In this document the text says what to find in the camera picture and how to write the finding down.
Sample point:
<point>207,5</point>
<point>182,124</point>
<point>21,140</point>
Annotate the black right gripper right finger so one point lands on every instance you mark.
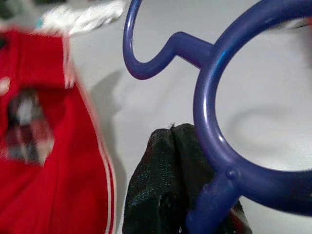
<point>190,165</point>

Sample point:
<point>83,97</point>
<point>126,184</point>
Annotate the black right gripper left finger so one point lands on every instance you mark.
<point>151,190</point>

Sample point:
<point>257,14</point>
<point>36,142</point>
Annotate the purple plastic hanger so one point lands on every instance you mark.
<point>207,97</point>

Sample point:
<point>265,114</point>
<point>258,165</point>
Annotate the red polo shirt plaid patch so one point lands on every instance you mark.
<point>61,158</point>

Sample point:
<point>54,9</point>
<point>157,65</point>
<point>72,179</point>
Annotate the white t-shirt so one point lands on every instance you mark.
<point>85,17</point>

